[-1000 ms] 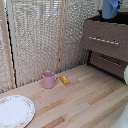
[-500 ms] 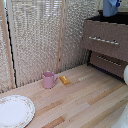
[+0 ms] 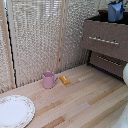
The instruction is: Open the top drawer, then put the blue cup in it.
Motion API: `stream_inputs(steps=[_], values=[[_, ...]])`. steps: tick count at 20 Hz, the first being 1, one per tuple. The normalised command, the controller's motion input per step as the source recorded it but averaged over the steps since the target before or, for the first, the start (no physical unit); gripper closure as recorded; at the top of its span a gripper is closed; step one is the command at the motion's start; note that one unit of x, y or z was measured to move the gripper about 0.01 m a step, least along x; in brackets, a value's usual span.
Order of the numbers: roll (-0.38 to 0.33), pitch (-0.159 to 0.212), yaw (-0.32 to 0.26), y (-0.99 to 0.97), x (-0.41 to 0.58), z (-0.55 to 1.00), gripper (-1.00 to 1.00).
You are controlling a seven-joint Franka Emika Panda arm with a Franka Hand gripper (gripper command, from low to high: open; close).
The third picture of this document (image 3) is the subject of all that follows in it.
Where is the silver bar handle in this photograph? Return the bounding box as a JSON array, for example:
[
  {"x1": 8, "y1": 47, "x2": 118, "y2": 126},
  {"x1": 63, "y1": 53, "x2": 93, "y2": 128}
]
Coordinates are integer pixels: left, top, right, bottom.
[
  {"x1": 87, "y1": 35, "x2": 121, "y2": 46},
  {"x1": 96, "y1": 54, "x2": 123, "y2": 67}
]

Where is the blue mug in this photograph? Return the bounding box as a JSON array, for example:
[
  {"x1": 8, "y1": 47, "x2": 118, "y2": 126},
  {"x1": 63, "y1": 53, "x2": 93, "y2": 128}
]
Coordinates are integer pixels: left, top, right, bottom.
[{"x1": 107, "y1": 0, "x2": 125, "y2": 24}]

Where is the yellow block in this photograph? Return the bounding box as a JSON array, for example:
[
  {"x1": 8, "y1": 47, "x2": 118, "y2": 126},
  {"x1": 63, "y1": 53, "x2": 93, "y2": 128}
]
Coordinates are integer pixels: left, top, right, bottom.
[{"x1": 59, "y1": 75, "x2": 72, "y2": 86}]

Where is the pink mug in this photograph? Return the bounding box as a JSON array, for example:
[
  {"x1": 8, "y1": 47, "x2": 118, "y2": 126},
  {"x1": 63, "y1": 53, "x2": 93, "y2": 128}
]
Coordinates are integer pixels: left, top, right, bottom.
[{"x1": 41, "y1": 70, "x2": 59, "y2": 90}]

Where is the bamboo blind screen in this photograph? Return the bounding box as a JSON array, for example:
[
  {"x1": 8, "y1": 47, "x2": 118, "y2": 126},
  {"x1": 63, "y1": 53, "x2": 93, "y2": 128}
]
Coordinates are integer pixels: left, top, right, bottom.
[{"x1": 0, "y1": 0, "x2": 101, "y2": 94}]

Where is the black thin pole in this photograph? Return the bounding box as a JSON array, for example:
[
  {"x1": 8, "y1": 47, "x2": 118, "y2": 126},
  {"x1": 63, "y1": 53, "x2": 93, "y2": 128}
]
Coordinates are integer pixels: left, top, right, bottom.
[{"x1": 5, "y1": 0, "x2": 19, "y2": 89}]

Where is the white plate with patterned rim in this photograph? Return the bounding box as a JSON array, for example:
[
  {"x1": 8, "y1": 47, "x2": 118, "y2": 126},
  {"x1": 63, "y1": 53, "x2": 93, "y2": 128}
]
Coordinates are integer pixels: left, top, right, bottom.
[{"x1": 0, "y1": 94, "x2": 36, "y2": 128}]

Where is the wooden post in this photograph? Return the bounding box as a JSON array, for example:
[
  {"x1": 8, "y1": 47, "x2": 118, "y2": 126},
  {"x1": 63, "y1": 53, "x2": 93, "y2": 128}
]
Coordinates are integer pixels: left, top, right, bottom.
[
  {"x1": 0, "y1": 0, "x2": 17, "y2": 90},
  {"x1": 55, "y1": 0, "x2": 68, "y2": 75}
]

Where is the dark drawer cabinet frame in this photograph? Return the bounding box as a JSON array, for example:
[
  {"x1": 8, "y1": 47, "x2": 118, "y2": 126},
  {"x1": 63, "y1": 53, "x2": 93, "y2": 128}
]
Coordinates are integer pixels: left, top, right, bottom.
[{"x1": 86, "y1": 9, "x2": 128, "y2": 82}]

